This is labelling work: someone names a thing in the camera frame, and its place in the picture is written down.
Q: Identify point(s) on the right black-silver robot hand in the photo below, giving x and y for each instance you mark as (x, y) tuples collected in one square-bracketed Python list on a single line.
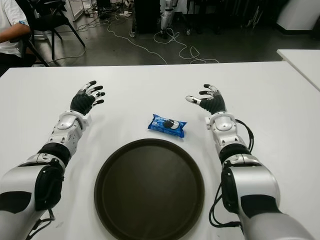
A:
[(215, 103)]

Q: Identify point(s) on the white curved machine housing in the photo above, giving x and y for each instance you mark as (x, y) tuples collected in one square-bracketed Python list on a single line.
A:
[(297, 15)]

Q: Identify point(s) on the silver humanoid robot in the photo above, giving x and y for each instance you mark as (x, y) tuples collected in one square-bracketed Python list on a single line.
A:
[(166, 17)]

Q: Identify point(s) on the white power strip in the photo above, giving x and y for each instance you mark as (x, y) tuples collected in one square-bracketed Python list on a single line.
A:
[(125, 13)]

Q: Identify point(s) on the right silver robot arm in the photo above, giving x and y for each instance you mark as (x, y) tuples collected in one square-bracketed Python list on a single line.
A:
[(252, 180)]

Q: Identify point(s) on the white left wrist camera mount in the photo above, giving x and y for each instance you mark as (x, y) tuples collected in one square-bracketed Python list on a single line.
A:
[(87, 120)]

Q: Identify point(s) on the left black-white robot hand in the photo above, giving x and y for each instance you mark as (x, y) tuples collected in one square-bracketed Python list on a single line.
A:
[(81, 102)]

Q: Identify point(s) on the round dark brown tray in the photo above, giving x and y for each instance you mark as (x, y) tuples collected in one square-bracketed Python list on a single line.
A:
[(150, 190)]

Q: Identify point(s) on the white cabinet panel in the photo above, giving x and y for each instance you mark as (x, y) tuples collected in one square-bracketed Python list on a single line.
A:
[(76, 10)]

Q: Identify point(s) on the white side table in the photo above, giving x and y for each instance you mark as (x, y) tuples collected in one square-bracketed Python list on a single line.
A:
[(302, 62)]

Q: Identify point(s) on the black cabinet on casters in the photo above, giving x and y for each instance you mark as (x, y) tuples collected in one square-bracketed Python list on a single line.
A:
[(147, 17)]

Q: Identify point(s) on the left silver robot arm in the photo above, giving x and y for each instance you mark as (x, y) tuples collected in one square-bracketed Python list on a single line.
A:
[(22, 175)]

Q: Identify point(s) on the blue Oreo cookie packet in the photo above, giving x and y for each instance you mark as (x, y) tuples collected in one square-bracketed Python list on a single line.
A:
[(166, 125)]

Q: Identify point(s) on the black folding chair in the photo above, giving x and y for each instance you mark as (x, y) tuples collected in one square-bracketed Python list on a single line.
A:
[(56, 22)]

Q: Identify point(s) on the seated person in white shirt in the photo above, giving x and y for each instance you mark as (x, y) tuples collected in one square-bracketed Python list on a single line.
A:
[(7, 15)]

